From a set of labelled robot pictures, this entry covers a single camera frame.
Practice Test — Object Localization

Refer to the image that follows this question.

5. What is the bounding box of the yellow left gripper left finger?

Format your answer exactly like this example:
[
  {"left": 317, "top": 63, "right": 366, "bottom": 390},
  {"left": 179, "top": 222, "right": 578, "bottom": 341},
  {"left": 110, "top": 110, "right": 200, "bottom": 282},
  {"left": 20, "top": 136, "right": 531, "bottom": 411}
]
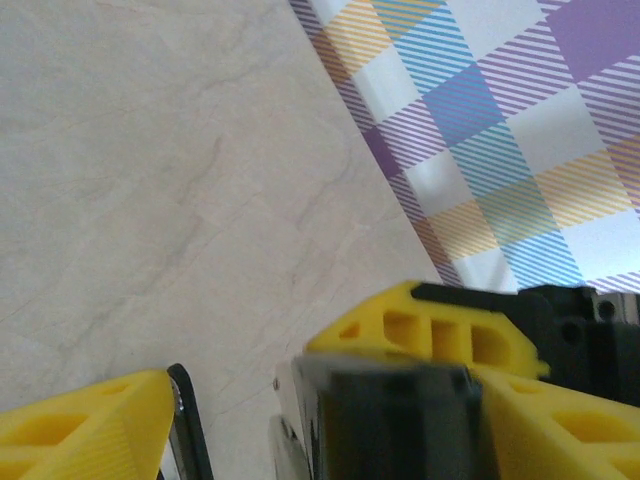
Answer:
[{"left": 0, "top": 368, "right": 177, "bottom": 480}]

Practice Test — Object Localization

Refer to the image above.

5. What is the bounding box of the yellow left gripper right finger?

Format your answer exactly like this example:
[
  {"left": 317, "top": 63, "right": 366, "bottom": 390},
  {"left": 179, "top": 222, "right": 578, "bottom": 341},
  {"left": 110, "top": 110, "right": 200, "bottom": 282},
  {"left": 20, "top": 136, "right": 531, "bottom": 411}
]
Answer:
[{"left": 480, "top": 373, "right": 640, "bottom": 480}]

